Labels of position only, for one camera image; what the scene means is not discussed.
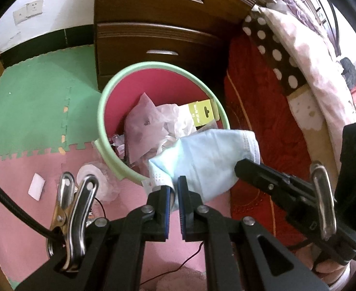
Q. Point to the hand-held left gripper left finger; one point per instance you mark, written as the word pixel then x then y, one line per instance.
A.
pixel 166 212

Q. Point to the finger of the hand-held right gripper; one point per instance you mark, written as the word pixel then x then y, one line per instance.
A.
pixel 265 177

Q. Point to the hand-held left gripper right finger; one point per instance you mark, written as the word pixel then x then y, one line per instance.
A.
pixel 181 206

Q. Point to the blue face mask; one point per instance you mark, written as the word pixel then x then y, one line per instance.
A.
pixel 208 163

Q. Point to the white printed plastic bag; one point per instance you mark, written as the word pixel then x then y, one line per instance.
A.
pixel 175 118

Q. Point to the green and white cardboard box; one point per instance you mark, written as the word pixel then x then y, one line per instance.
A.
pixel 202 112

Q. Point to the pink translucent packet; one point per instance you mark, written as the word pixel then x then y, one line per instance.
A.
pixel 141 121

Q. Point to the red bin with green rim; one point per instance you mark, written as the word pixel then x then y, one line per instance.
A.
pixel 166 81

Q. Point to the silver metal spring clip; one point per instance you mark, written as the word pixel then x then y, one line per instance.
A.
pixel 75 218
pixel 323 203

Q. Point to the white rolled tissue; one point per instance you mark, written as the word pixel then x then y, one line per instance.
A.
pixel 96 178

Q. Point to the red bedspread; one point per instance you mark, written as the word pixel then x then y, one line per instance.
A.
pixel 256 97

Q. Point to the pale pink floral quilt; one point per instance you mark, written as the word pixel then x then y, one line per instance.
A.
pixel 317 81

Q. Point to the dark cloth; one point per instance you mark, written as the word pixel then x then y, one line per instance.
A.
pixel 347 72

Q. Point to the white paper card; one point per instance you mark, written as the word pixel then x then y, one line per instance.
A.
pixel 36 186

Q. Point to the brown polka dot cloth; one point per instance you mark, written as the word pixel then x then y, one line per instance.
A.
pixel 265 39

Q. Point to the pink foam mat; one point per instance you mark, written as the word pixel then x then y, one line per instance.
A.
pixel 14 172

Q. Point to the dark wooden nightstand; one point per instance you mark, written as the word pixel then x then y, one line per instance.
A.
pixel 166 36

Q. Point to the green foam mat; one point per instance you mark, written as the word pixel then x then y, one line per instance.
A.
pixel 29 97

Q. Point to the white wall socket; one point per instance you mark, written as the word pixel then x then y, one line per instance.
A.
pixel 33 7
pixel 20 14

